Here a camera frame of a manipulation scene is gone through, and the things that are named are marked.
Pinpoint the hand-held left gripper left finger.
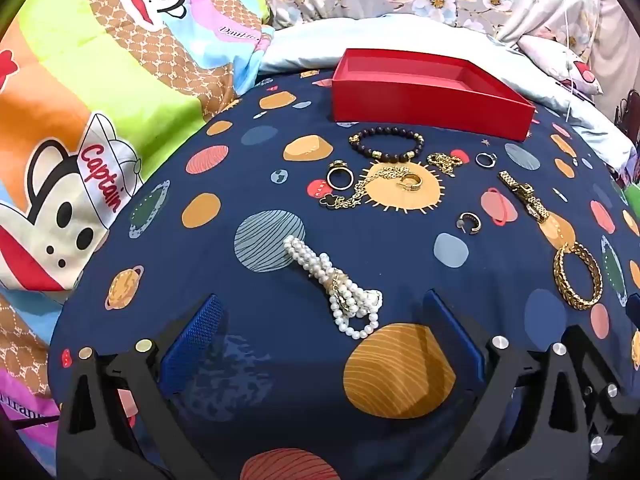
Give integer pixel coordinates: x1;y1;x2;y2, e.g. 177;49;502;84
55;294;226;480

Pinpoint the small dark-edged hoop earring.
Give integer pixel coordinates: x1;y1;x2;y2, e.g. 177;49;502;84
456;211;483;236

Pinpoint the cartoon monkey printed blanket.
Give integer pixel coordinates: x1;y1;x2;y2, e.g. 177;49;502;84
0;0;277;461

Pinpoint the light blue sheet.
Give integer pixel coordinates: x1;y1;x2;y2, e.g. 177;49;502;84
257;14;638;173

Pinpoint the pink cartoon pillow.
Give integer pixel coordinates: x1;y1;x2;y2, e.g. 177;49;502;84
520;35;604;96

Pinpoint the navy planet-print bedsheet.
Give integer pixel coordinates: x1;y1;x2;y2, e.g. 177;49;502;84
47;67;640;480

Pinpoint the dark bead bracelet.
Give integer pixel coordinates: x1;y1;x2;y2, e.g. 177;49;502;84
348;126;426;163

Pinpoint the dark object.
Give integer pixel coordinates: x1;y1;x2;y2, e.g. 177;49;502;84
612;89;640;137

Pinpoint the white pearl bracelet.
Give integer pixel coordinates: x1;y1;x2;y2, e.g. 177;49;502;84
282;236;385;340

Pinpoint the white cable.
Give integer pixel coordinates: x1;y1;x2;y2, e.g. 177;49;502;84
562;0;576;123

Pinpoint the thick gold chain bracelet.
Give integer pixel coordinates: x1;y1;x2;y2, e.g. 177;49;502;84
552;241;603;311

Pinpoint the gold watch-band bracelet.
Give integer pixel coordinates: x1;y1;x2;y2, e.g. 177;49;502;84
497;170;551;223

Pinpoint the gold necklace with black clover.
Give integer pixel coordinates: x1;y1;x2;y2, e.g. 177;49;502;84
320;164;406;213

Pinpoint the small gold chain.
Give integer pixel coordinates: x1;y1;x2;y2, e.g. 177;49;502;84
426;152;465;178

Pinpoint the red cardboard box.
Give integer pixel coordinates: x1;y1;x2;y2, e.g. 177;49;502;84
330;48;537;142

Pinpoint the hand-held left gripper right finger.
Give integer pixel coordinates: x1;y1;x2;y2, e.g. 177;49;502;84
422;289;640;480

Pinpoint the beige cloth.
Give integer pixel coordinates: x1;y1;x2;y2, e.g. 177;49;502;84
592;0;640;121

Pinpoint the gold ring with dark stone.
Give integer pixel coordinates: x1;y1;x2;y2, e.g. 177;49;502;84
326;160;356;190

